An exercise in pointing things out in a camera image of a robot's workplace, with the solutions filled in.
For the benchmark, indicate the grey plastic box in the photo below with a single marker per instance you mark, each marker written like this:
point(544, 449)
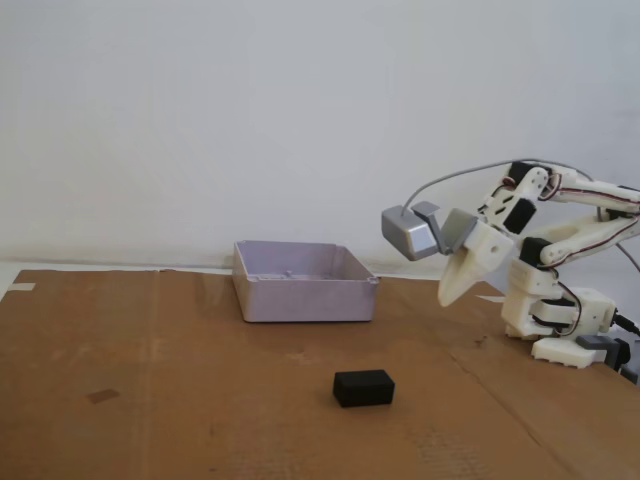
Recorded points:
point(305, 302)

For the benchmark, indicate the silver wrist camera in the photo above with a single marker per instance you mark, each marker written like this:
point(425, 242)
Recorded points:
point(407, 232)

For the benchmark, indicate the brown cardboard sheet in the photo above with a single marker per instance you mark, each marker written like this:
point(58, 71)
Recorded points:
point(225, 400)

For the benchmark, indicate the grey and black table clamp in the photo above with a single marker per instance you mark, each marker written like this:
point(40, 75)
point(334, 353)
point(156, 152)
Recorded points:
point(595, 343)

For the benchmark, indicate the white tape piece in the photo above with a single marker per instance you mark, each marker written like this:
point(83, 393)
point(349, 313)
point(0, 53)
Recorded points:
point(23, 287)

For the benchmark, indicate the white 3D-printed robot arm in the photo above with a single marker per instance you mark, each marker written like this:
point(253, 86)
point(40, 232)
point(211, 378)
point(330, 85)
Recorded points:
point(580, 240)

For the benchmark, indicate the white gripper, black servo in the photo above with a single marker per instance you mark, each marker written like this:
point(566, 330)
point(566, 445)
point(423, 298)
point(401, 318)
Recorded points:
point(484, 248)

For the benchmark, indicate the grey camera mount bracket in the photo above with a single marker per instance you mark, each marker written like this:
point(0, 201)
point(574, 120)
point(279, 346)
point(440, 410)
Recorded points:
point(457, 227)

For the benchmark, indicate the black rectangular block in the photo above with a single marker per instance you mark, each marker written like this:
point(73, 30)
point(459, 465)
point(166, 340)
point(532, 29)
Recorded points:
point(364, 391)

